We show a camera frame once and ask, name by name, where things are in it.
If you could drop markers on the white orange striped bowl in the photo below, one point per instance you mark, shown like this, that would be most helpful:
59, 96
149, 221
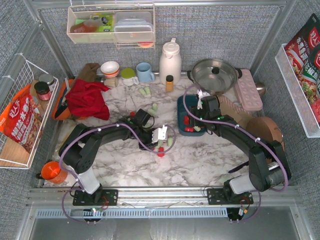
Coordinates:
110, 69

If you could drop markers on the brown cardboard sheet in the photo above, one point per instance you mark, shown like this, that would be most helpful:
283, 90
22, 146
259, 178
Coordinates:
241, 117

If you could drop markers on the pink egg tray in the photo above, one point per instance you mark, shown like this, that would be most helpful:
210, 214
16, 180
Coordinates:
247, 92

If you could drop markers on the red seasoning bag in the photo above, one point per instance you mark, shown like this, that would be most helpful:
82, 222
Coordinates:
303, 52
19, 121

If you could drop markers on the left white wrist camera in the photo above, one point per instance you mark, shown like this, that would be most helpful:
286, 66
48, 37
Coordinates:
160, 134

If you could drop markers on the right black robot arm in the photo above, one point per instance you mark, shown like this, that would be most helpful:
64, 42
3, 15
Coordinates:
267, 164

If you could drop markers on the orange cup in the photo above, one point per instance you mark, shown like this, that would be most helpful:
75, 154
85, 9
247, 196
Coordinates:
52, 172

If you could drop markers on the blue mug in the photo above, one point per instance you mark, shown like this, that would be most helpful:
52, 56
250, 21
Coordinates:
144, 73

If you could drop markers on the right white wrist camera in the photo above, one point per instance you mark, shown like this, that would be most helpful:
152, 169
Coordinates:
201, 94

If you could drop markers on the red seasoning bag left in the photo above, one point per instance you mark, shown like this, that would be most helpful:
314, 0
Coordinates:
19, 121

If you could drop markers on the red cloth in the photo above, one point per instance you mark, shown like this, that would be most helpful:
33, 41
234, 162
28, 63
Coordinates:
85, 99

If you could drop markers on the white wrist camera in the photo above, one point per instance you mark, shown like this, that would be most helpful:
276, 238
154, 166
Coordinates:
201, 94
160, 134

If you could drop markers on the orange spice bottle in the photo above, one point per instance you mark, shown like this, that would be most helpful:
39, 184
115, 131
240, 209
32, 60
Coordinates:
169, 84

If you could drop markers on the glass pepper grinder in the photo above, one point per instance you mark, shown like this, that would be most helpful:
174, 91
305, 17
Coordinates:
110, 82

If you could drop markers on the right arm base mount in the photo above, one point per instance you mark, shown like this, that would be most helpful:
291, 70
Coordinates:
221, 196

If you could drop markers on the cream wall basket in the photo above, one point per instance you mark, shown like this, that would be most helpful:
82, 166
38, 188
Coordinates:
81, 29

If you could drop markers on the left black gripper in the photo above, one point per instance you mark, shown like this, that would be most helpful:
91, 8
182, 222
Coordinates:
149, 141

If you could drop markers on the striped pink cloth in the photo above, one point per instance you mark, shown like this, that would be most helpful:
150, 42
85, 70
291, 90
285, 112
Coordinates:
227, 103

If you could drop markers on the green lidded cup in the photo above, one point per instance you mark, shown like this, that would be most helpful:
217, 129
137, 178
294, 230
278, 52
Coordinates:
129, 77

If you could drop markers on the green coffee capsule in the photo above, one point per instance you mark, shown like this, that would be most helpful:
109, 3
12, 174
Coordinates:
151, 111
148, 91
142, 91
159, 144
170, 141
197, 129
155, 107

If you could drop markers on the brown cloth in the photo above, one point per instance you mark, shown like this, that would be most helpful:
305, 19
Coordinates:
89, 72

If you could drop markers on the stainless steel pot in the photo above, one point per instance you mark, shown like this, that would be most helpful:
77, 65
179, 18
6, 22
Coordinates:
214, 76

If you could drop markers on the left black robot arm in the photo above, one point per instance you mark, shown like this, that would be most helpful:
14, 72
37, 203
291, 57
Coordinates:
81, 147

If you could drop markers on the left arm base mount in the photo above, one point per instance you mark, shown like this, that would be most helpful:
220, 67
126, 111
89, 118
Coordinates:
102, 197

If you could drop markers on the white wire basket right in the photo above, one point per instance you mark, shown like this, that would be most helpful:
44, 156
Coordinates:
302, 107

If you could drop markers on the dark lidded jar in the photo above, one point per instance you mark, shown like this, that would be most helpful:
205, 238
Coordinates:
43, 91

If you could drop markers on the white thermos jug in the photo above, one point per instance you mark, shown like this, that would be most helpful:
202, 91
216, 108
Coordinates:
170, 62

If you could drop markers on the silver lidded jar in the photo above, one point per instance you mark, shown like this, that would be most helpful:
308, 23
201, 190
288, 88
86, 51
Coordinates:
47, 78

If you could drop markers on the round wooden board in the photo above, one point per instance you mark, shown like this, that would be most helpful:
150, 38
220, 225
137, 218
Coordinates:
265, 128

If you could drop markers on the orange tray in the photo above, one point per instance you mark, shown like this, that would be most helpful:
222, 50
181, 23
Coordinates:
61, 111

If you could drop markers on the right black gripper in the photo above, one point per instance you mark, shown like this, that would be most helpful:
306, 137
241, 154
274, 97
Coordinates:
198, 116

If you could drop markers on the clear plastic food container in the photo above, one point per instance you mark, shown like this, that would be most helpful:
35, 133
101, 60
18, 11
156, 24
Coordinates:
133, 26

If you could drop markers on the red seasoning bag right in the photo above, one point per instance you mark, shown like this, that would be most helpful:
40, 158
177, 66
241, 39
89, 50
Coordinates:
303, 52

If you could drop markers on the teal storage basket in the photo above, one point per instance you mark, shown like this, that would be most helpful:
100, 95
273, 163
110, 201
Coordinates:
191, 103

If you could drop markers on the green packaged item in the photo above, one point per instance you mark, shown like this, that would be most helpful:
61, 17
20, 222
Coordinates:
106, 22

